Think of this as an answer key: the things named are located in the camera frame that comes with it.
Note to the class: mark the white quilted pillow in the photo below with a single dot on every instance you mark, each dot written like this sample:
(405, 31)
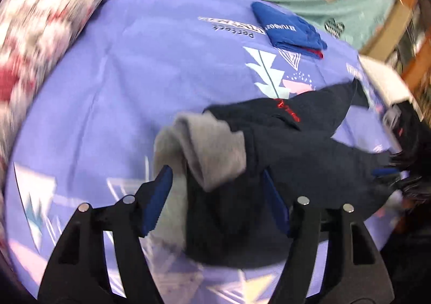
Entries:
(384, 78)

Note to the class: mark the floral bolster pillow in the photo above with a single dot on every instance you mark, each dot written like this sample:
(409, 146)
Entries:
(40, 21)

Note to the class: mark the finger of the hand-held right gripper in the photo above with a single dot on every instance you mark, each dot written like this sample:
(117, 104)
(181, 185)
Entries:
(402, 159)
(385, 172)

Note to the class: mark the purple printed bed sheet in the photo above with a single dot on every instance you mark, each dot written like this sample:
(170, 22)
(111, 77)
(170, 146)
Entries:
(134, 88)

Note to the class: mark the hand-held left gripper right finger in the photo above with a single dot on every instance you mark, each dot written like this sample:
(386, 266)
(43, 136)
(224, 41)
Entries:
(276, 204)

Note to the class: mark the blue folded pants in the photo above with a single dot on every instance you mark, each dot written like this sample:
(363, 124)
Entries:
(286, 27)

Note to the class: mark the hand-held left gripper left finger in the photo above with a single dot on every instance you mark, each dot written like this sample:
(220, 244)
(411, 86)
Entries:
(157, 201)

